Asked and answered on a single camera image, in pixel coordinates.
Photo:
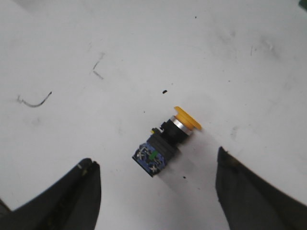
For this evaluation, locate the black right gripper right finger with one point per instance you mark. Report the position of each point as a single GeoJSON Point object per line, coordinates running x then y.
{"type": "Point", "coordinates": [251, 203]}

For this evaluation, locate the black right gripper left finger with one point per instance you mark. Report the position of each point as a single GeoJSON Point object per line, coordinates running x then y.
{"type": "Point", "coordinates": [72, 203]}

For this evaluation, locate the yellow push button switch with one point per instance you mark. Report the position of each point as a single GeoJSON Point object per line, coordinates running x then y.
{"type": "Point", "coordinates": [162, 145]}

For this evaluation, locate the green cube right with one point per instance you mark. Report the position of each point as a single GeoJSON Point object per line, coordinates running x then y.
{"type": "Point", "coordinates": [303, 3]}

